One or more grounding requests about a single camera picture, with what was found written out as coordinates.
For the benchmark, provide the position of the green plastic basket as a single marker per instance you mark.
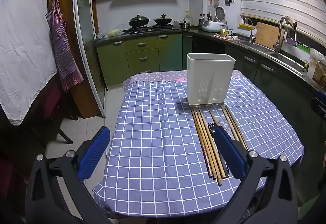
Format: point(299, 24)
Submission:
point(303, 47)

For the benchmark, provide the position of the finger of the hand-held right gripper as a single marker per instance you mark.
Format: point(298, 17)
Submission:
point(318, 107)

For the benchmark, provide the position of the yellow sink tray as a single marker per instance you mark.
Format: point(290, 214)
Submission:
point(245, 26)

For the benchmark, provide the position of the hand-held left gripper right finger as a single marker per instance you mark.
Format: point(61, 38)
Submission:
point(229, 152)

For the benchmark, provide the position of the purple checkered apron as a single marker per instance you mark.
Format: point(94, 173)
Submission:
point(61, 41)

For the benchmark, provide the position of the white plastic utensil holder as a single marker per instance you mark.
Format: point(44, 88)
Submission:
point(203, 68)

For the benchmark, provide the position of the black plastic fork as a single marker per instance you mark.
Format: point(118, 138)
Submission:
point(212, 128)

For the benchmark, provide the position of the plastic bag on counter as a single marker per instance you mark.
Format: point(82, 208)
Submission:
point(113, 32)

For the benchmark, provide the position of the white hanging sheet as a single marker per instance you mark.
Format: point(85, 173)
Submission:
point(23, 48)

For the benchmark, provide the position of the dark wooden chair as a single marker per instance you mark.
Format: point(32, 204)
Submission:
point(51, 102)

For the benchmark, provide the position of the group of wooden chopsticks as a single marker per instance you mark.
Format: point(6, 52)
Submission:
point(203, 137)

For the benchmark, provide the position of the white rice cooker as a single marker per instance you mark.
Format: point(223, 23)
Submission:
point(210, 26)

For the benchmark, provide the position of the clear plastic spoon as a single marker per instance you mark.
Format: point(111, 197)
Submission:
point(225, 124)

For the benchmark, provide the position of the blue checkered tablecloth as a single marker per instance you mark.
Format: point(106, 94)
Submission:
point(152, 137)

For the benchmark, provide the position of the steel arched faucet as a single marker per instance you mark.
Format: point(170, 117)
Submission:
point(250, 28)

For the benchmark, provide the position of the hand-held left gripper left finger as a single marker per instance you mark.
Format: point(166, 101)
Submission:
point(94, 152)

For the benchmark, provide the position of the yellow-green cup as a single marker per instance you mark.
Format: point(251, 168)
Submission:
point(224, 32)

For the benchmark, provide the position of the dark sauce bottle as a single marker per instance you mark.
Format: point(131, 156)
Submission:
point(209, 16)

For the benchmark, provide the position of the black gas stove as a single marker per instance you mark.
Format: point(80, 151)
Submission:
point(152, 28)

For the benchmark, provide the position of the clear plastic bag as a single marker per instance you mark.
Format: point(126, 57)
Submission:
point(317, 66)

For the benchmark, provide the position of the wooden cutting board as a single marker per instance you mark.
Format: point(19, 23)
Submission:
point(267, 35)

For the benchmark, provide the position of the green base cabinet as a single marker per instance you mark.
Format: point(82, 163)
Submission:
point(142, 56)

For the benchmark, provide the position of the small steel pot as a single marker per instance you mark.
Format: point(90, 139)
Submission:
point(185, 25)

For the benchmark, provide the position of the tall steel faucet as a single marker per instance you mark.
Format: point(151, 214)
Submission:
point(280, 35)

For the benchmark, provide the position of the glass sliding door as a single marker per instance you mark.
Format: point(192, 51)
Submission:
point(85, 35)

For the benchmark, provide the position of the dark base cabinet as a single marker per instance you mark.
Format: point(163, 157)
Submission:
point(280, 91)

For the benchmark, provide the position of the black wok with lid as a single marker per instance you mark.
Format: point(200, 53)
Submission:
point(138, 21)

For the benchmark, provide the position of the steel kitchen sink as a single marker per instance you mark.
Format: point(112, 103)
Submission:
point(282, 57)

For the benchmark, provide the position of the pink cloth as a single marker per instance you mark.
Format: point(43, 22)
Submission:
point(226, 37)

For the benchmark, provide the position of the white mug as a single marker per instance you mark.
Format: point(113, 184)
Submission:
point(230, 32)

